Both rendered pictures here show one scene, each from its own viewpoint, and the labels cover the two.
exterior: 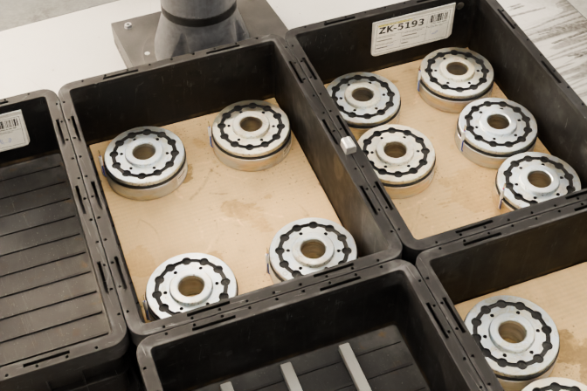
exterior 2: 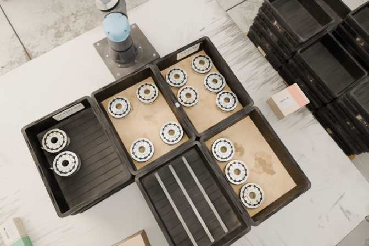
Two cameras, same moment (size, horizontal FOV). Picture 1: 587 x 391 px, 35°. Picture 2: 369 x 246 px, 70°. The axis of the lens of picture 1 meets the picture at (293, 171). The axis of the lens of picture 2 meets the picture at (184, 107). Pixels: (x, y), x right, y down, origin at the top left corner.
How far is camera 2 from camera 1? 0.51 m
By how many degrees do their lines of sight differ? 26
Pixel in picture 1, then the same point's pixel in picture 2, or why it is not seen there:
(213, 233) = (143, 127)
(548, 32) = (223, 28)
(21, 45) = (65, 52)
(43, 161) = (89, 109)
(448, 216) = (203, 111)
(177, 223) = (132, 125)
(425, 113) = (194, 77)
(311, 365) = (175, 163)
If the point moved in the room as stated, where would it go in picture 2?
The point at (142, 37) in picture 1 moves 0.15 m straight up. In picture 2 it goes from (104, 49) to (96, 32)
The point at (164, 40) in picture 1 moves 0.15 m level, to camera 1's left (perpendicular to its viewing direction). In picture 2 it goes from (112, 54) to (82, 59)
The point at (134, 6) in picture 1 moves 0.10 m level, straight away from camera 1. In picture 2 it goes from (97, 31) to (91, 17)
